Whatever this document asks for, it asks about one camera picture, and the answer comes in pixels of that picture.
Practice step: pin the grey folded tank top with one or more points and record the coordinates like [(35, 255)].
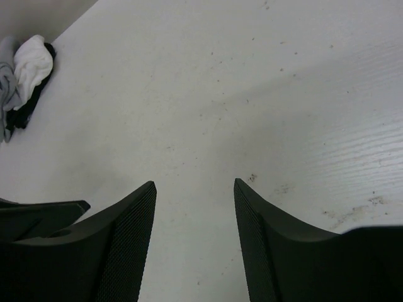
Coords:
[(10, 97)]

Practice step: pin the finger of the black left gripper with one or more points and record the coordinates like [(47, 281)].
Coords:
[(23, 221)]

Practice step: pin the black folded tank top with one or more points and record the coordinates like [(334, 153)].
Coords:
[(19, 119)]

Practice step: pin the white folded tank top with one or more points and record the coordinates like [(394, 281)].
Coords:
[(33, 63)]

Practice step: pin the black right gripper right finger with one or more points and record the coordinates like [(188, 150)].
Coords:
[(287, 259)]

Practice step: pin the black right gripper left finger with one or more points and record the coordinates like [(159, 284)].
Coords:
[(97, 258)]

